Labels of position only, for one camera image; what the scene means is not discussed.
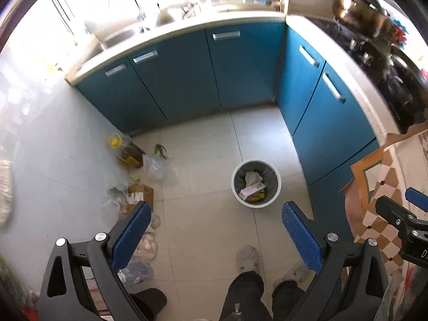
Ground colourful wall stickers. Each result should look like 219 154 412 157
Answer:
389 17 410 45

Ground person's legs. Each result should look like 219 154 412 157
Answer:
219 271 310 321

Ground black frying pan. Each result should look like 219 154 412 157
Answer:
378 53 428 108

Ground red and clear plastic bag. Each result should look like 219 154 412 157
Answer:
383 267 428 321

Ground plastic bag with vegetables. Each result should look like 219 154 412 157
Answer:
102 177 134 215

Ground steel cooking pot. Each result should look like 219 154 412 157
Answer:
331 0 385 34

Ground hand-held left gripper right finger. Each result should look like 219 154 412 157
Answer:
281 201 390 321

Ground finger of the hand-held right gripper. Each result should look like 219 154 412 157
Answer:
405 188 428 213
374 196 423 233

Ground small cardboard box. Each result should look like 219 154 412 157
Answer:
128 184 154 208

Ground black gas stove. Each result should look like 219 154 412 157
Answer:
314 18 425 131

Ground white trash bin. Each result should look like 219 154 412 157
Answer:
231 160 281 208

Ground blue cabinet under sink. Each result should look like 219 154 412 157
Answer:
75 20 286 137

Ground crumpled clear plastic bag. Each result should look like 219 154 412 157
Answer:
117 262 154 286

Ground cooking oil bottle yellow handle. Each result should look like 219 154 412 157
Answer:
108 133 145 168

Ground steel kitchen sink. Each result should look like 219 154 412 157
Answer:
83 23 151 49

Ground metal faucet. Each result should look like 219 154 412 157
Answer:
127 0 148 34

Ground brown checked tablecloth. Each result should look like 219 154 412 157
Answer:
341 130 428 275

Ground plastic bag with pale bulbs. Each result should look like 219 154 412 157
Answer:
134 214 161 261

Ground grey slipper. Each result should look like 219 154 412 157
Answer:
236 246 259 271
281 262 310 286

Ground metal cabinet handle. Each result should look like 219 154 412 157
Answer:
133 50 158 64
299 45 320 67
105 64 128 77
322 74 346 104
212 31 241 41

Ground white tissue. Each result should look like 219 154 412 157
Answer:
244 170 263 188

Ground pink white toothpaste box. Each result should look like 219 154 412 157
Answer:
239 182 267 199

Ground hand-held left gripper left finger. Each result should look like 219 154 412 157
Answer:
38 201 152 321

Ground blue cabinet under cooktop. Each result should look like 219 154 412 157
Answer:
276 25 382 188

